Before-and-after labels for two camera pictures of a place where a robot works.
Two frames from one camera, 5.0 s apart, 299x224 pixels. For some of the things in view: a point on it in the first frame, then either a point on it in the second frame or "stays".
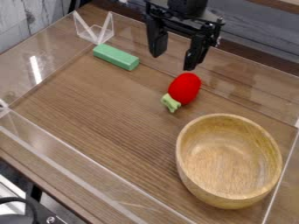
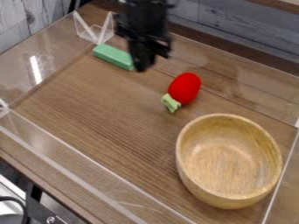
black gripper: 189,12 -> 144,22
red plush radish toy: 183,90 stays
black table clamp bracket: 45,215 stays
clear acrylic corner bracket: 97,34 stays
